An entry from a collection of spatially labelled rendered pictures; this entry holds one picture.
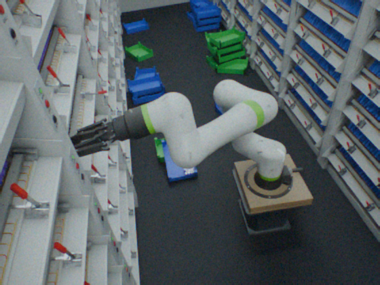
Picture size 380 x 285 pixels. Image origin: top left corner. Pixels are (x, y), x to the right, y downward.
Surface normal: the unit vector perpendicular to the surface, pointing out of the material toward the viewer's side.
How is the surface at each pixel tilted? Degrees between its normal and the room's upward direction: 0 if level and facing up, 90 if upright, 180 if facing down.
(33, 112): 90
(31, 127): 90
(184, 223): 0
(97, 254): 20
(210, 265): 0
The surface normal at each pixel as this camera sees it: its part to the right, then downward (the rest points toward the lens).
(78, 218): 0.25, -0.75
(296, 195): -0.08, -0.73
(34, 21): 0.18, 0.66
